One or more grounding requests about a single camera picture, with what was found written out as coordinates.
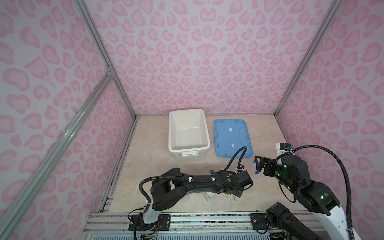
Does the diagonal aluminium frame bar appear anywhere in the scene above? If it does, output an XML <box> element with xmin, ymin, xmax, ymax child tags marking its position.
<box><xmin>1</xmin><ymin>73</ymin><xmax>114</xmax><ymax>240</ymax></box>

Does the white ceramic evaporating dish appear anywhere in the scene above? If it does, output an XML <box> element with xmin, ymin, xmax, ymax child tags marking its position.
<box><xmin>206</xmin><ymin>192</ymin><xmax>217</xmax><ymax>199</ymax></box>

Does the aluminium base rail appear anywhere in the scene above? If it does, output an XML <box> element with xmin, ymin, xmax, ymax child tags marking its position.
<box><xmin>81</xmin><ymin>212</ymin><xmax>289</xmax><ymax>240</ymax></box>

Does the blue plastic bin lid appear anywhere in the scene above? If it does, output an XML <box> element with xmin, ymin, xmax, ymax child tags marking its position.
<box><xmin>214</xmin><ymin>119</ymin><xmax>253</xmax><ymax>158</ymax></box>

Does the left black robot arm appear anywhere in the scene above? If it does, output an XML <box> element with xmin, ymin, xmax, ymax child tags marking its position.
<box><xmin>139</xmin><ymin>168</ymin><xmax>254</xmax><ymax>225</ymax></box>

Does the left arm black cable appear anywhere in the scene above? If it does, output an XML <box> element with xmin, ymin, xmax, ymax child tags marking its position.
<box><xmin>138</xmin><ymin>146</ymin><xmax>248</xmax><ymax>205</ymax></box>

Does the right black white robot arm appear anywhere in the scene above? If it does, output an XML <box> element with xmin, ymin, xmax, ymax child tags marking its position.
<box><xmin>255</xmin><ymin>153</ymin><xmax>361</xmax><ymax>240</ymax></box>

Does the white plastic storage bin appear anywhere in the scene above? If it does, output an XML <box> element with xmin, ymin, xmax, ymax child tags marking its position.
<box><xmin>168</xmin><ymin>109</ymin><xmax>211</xmax><ymax>163</ymax></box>

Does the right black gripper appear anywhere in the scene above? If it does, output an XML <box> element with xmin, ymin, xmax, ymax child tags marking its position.
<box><xmin>252</xmin><ymin>155</ymin><xmax>298</xmax><ymax>194</ymax></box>

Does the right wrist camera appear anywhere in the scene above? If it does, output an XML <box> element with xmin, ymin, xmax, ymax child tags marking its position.
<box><xmin>276</xmin><ymin>143</ymin><xmax>293</xmax><ymax>157</ymax></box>

